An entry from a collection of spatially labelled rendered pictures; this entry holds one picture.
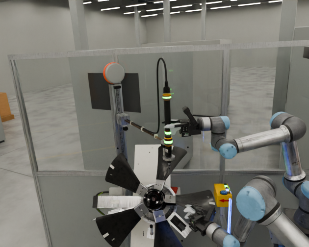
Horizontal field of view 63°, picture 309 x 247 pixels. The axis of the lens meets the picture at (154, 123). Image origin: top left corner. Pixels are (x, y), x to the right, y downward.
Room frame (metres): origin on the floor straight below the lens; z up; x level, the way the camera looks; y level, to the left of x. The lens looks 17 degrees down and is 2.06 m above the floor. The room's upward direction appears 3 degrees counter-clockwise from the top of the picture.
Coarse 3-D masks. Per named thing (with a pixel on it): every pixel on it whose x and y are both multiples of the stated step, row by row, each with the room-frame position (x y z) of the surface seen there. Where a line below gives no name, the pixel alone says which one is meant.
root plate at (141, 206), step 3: (141, 204) 1.27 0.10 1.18; (135, 207) 1.26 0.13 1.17; (138, 207) 1.26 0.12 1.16; (141, 207) 1.27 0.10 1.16; (144, 207) 1.28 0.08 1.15; (135, 210) 1.26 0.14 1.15; (138, 210) 1.26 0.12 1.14; (144, 210) 1.28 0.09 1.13; (147, 210) 1.28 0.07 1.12; (138, 213) 1.26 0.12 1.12; (141, 213) 1.27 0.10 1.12; (144, 213) 1.28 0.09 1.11; (141, 216) 1.27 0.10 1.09
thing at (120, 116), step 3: (117, 114) 1.85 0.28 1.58; (120, 114) 1.84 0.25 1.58; (123, 114) 1.84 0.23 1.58; (126, 114) 1.83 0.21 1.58; (117, 117) 1.83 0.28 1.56; (120, 117) 1.78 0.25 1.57; (123, 117) 1.78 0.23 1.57; (126, 117) 1.80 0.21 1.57; (117, 120) 1.84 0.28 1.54; (120, 120) 1.79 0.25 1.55; (123, 120) 1.78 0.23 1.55; (120, 123) 1.79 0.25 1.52; (123, 123) 1.78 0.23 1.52; (126, 123) 1.79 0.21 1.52
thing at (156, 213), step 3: (159, 210) 1.27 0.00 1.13; (162, 210) 1.28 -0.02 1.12; (153, 213) 1.23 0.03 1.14; (156, 213) 1.24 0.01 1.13; (159, 213) 1.25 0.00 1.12; (162, 213) 1.27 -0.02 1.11; (156, 216) 1.23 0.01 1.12; (162, 216) 1.25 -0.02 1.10; (156, 219) 1.21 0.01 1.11; (159, 219) 1.22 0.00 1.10; (162, 219) 1.24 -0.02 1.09; (165, 219) 1.25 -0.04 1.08; (156, 222) 1.20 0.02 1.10
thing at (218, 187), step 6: (216, 186) 1.59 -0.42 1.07; (222, 186) 1.59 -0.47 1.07; (228, 186) 1.59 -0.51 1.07; (216, 192) 1.52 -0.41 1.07; (216, 198) 1.50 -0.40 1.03; (222, 198) 1.47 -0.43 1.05; (228, 198) 1.47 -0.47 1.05; (216, 204) 1.50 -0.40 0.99; (222, 204) 1.47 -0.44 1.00; (228, 204) 1.47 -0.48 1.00
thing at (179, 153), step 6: (162, 150) 1.52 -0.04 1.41; (174, 150) 1.46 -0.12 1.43; (180, 150) 1.43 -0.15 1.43; (186, 150) 1.42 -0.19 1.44; (162, 156) 1.49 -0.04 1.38; (180, 156) 1.40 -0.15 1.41; (162, 162) 1.45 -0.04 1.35; (174, 162) 1.39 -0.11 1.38; (162, 168) 1.42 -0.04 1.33; (168, 168) 1.38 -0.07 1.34; (174, 168) 1.36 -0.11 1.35; (156, 174) 1.43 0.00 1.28; (162, 174) 1.38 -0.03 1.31; (168, 174) 1.35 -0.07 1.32
